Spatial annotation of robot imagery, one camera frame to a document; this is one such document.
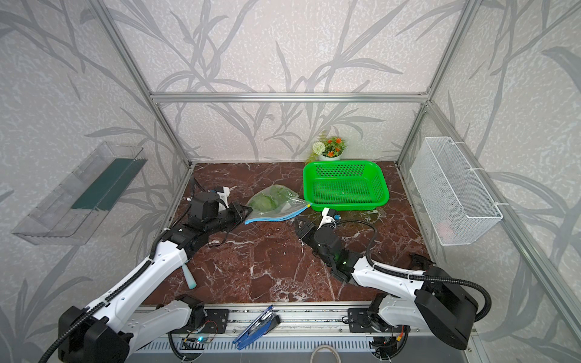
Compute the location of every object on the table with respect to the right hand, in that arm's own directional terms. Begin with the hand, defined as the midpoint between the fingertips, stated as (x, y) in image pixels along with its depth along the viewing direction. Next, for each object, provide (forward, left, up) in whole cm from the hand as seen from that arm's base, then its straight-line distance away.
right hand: (296, 220), depth 79 cm
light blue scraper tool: (-14, +39, -15) cm, 44 cm away
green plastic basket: (+30, -23, -18) cm, 41 cm away
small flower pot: (+41, -15, -4) cm, 44 cm away
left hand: (+2, +14, +5) cm, 15 cm away
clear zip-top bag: (+8, +2, -5) cm, 10 cm away
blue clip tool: (-29, +11, -14) cm, 34 cm away
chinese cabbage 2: (+12, +7, -1) cm, 13 cm away
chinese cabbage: (+13, +14, -7) cm, 20 cm away
